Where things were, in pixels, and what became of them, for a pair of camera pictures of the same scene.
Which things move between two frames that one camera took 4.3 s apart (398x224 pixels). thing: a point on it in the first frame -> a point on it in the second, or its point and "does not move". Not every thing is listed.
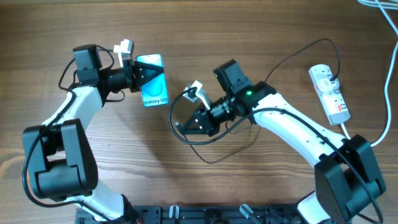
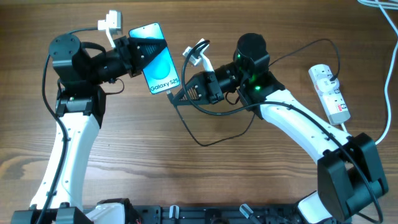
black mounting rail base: x=211 y=214 does not move
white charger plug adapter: x=327 y=86 does not move
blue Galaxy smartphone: x=153 y=92 -> x=160 y=74
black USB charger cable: x=181 y=96 -> x=334 y=78
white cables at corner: x=390 y=4 does not move
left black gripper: x=129 y=68 -> x=124 y=45
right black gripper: x=208 y=124 -> x=207 y=88
